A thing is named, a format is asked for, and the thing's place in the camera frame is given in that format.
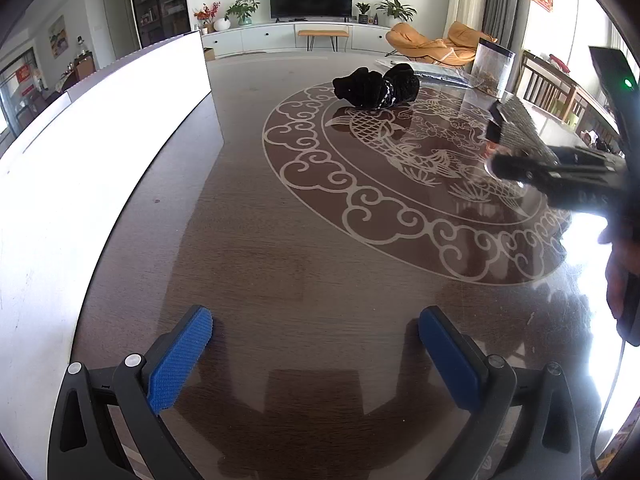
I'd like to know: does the person's right hand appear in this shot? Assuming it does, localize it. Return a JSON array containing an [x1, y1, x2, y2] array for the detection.
[[597, 225, 631, 321]]

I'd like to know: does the large potted plant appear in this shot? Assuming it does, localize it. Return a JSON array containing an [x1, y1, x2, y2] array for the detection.
[[375, 0, 417, 24]]

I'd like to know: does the white curtain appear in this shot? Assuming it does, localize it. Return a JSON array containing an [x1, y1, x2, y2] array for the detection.
[[446, 0, 491, 46]]

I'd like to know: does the red flower bouquet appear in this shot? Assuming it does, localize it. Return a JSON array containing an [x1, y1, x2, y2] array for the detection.
[[192, 2, 221, 31]]

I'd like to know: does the orange bench stool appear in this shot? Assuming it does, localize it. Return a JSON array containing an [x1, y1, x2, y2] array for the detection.
[[298, 30, 350, 53]]

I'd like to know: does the clear plastic canister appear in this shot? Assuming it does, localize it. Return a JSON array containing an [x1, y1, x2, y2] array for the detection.
[[470, 37, 516, 99]]

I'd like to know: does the black flat television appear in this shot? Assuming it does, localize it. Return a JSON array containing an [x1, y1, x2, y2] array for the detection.
[[268, 0, 354, 21]]

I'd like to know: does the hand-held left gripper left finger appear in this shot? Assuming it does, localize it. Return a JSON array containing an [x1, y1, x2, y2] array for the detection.
[[47, 304, 215, 480]]

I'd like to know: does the wooden dining chair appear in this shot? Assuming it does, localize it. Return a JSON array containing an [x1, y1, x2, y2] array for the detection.
[[560, 85, 619, 134], [515, 50, 576, 111]]

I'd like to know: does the glass display cabinet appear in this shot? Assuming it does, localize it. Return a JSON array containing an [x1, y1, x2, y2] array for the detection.
[[127, 0, 192, 49]]

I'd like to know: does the framed wall painting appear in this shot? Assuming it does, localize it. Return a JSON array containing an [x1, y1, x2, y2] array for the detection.
[[47, 15, 68, 57]]

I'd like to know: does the flat clear plastic bag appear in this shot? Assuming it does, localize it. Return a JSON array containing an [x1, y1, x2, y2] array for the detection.
[[375, 57, 474, 86]]

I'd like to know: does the orange lounge chair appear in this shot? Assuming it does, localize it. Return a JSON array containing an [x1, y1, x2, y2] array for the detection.
[[446, 21, 499, 61], [386, 21, 451, 64]]

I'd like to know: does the dark wooden desktop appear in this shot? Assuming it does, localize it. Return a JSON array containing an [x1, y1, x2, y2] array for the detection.
[[70, 50, 640, 480]]

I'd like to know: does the green leafy potted plant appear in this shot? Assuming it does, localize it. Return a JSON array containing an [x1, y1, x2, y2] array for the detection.
[[225, 0, 261, 27]]

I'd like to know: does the grey curtain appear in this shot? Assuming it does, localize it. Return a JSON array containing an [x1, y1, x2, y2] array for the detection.
[[482, 0, 534, 51]]

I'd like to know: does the white television cabinet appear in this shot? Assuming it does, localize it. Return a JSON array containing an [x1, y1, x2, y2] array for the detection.
[[200, 22, 401, 59]]

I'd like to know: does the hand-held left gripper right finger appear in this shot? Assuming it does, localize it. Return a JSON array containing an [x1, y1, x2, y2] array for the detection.
[[418, 305, 583, 480]]

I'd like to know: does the white board panel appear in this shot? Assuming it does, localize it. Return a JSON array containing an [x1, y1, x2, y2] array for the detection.
[[0, 30, 214, 480]]

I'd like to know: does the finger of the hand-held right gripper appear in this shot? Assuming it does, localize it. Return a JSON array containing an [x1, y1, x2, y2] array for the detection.
[[486, 96, 558, 161], [485, 147, 627, 214]]

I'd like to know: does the black cable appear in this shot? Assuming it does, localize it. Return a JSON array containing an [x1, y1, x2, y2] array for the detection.
[[590, 337, 628, 478]]

